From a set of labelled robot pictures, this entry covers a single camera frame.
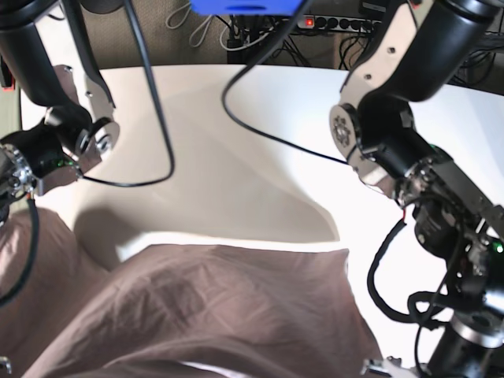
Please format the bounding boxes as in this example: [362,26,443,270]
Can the blue box at top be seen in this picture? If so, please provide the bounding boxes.
[191,0,302,16]

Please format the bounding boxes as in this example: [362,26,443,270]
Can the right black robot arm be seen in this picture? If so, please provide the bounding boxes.
[1,1,176,308]

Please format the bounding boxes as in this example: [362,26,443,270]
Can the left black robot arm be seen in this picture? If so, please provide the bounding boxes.
[329,1,503,377]

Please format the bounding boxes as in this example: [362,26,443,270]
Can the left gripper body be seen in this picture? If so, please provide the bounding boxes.
[360,357,428,378]

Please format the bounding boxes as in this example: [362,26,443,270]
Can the grey power strip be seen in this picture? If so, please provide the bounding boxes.
[297,15,381,34]

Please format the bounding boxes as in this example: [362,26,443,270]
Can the mauve t-shirt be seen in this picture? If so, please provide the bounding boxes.
[1,209,381,377]

